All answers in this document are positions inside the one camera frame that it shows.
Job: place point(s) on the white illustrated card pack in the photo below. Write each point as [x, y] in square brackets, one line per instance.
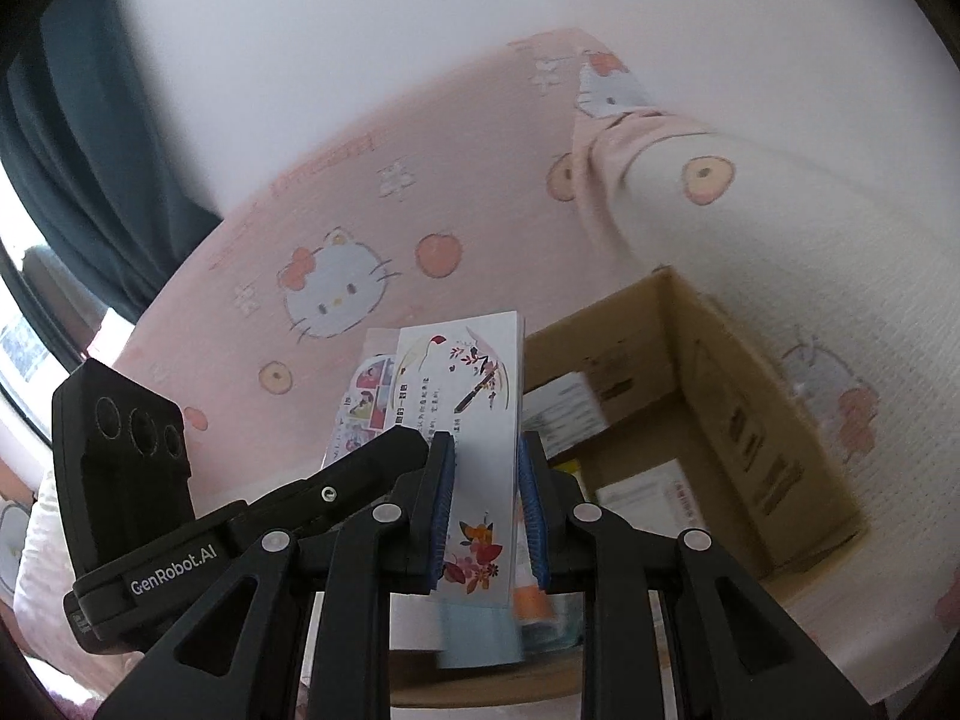
[463, 377]

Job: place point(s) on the pink Hello Kitty bedsheet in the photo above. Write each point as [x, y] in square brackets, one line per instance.
[542, 181]

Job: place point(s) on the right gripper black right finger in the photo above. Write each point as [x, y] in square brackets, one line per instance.
[673, 627]

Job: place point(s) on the dark curtain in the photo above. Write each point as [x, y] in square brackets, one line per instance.
[81, 148]

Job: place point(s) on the cartoon sticker sheet pack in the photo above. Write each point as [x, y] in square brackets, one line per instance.
[362, 413]

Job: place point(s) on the brown cardboard box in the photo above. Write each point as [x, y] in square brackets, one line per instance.
[700, 432]

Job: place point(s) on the orange white pen pack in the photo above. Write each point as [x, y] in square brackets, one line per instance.
[531, 605]

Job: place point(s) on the light blue case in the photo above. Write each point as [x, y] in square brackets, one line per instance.
[478, 637]

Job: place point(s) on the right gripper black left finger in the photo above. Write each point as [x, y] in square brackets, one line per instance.
[304, 611]

